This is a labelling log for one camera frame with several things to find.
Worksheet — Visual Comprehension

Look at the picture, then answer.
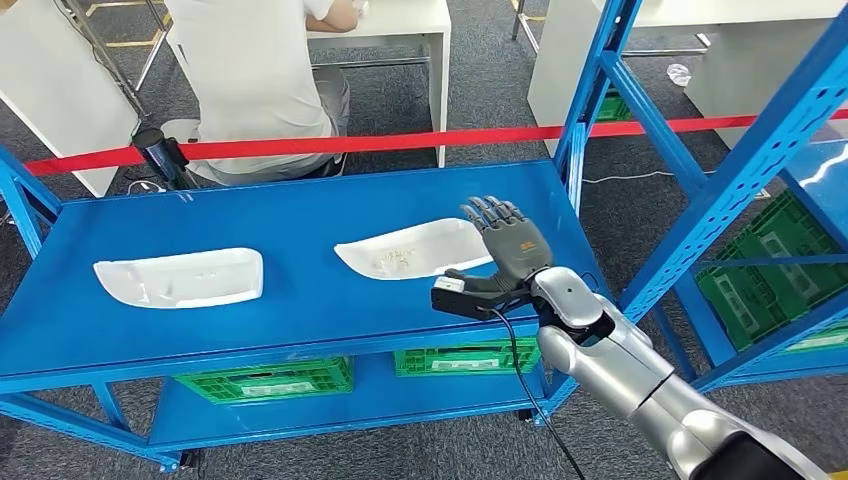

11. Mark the white floor cable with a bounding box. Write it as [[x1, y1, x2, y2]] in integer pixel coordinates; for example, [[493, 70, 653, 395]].
[[582, 168, 720, 187]]

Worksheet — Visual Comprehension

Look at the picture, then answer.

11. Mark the blue metal shelf rack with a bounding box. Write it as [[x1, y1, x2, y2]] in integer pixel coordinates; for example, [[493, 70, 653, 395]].
[[652, 139, 848, 395], [0, 0, 848, 475]]

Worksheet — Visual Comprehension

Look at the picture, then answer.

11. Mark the black stanchion post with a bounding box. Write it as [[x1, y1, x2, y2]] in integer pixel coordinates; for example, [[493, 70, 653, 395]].
[[131, 127, 200, 193]]

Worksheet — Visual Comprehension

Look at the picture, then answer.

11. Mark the green plastic crate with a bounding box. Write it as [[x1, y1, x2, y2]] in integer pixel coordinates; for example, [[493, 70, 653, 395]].
[[173, 356, 356, 405], [393, 336, 543, 378], [695, 188, 848, 352], [594, 89, 632, 124]]

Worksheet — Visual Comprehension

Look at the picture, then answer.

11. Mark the white curved part with stain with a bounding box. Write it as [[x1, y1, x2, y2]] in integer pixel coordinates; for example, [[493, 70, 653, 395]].
[[333, 217, 495, 282]]

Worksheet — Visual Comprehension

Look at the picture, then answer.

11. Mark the black camera cable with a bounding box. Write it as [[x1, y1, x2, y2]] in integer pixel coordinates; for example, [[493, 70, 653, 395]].
[[486, 307, 588, 480]]

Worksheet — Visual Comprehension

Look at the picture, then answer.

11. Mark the red barrier belt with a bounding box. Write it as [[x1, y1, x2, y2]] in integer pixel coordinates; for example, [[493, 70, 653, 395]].
[[25, 109, 848, 178]]

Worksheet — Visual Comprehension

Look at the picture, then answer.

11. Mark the grey metal stand frame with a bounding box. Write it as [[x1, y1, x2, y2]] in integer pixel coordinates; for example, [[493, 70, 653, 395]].
[[56, 0, 175, 121]]

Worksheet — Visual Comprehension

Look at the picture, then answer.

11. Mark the person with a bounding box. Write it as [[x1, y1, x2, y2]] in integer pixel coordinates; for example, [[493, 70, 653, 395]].
[[162, 0, 362, 187]]

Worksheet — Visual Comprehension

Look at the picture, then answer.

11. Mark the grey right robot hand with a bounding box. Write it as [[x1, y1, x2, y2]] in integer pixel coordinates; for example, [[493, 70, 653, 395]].
[[443, 194, 555, 295]]

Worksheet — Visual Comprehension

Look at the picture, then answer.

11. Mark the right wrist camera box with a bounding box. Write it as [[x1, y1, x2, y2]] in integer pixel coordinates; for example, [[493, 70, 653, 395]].
[[430, 276, 538, 324]]

